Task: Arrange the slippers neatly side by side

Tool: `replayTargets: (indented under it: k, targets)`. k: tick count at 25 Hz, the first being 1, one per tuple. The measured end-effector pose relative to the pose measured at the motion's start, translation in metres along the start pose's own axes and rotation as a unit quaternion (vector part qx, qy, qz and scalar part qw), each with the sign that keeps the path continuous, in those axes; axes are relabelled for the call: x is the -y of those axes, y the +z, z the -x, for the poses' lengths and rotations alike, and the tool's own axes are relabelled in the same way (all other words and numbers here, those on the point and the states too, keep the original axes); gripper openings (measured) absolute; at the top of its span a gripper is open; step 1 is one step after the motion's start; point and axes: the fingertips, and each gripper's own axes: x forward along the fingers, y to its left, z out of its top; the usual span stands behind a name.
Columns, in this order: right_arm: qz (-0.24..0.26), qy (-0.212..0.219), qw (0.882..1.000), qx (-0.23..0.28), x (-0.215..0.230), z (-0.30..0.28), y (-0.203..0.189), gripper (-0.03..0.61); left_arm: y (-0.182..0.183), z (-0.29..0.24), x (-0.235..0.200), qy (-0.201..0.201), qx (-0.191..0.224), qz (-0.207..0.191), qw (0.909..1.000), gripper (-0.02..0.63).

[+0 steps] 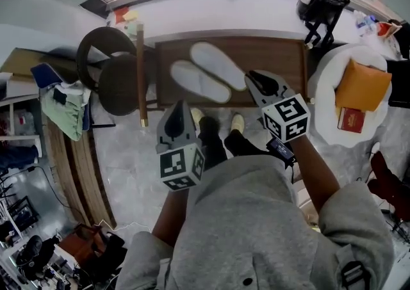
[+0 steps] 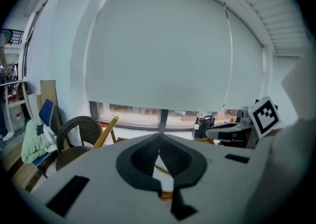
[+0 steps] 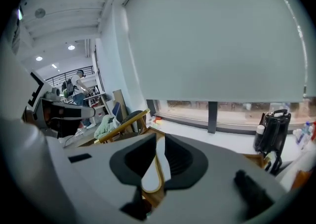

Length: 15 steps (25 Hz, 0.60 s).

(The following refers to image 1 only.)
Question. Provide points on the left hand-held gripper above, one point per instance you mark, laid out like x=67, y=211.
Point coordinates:
x=179, y=167

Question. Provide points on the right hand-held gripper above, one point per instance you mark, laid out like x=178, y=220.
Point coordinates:
x=288, y=116

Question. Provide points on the white slipper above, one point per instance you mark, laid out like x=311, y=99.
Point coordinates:
x=198, y=82
x=218, y=63

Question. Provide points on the person's left forearm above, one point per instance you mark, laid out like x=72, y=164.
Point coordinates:
x=169, y=218

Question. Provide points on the person's right forearm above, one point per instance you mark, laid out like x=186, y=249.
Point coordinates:
x=314, y=180

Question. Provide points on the person's left beige shoe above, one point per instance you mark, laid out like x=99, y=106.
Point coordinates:
x=196, y=116

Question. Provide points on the person's beige shoe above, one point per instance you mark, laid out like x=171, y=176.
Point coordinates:
x=196, y=116
x=237, y=121

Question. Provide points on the wooden tray table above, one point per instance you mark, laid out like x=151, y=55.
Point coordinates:
x=275, y=58

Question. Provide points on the person's left leg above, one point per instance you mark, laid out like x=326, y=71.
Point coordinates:
x=211, y=144

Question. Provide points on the person's leg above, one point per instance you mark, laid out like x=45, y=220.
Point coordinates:
x=243, y=144
x=211, y=144

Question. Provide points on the person's right beige shoe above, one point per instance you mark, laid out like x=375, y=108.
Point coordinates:
x=237, y=121

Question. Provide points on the white armchair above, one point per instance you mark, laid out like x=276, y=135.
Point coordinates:
x=326, y=68

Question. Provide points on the person's right leg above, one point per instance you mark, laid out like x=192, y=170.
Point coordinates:
x=243, y=144

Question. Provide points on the dark round wicker chair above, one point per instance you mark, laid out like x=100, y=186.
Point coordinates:
x=123, y=85

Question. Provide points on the black adapter box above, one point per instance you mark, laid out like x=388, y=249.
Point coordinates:
x=281, y=151

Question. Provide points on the red book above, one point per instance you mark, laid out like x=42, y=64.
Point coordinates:
x=351, y=120

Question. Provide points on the orange cushion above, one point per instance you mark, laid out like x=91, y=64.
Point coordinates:
x=363, y=85

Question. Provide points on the black backpack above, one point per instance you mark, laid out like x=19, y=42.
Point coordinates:
x=323, y=4

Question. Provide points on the white window ledge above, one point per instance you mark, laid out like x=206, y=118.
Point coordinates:
x=192, y=10

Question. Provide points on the brown wooden planks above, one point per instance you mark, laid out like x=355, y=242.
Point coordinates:
x=80, y=170

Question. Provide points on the pale green packet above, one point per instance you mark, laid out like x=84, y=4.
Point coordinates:
x=132, y=27

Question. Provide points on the pale green cloth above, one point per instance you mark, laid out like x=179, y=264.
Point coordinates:
x=64, y=112

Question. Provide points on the clear bottle blue label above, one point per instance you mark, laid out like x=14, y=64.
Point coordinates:
x=371, y=20
x=362, y=23

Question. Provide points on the yellow paper pad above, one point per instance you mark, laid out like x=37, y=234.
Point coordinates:
x=132, y=15

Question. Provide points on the person's grey sweatshirt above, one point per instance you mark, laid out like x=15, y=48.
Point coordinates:
x=250, y=224

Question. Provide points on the red paper pad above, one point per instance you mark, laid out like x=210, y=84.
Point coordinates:
x=121, y=15

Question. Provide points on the red paper bag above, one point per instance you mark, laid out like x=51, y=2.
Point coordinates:
x=388, y=29

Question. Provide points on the brown wooden crate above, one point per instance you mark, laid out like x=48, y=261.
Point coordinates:
x=83, y=244

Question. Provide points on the white shelf unit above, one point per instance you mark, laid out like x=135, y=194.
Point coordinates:
x=19, y=137

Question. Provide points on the dark red chair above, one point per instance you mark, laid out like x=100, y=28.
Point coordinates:
x=387, y=183

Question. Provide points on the dark blue bundle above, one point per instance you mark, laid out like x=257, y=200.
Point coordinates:
x=19, y=157

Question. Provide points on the cardboard sheet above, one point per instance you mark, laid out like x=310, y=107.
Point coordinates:
x=25, y=61

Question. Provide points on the black metal rack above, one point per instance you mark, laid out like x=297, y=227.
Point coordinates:
x=19, y=212

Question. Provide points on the black office chair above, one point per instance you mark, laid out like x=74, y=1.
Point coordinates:
x=32, y=250

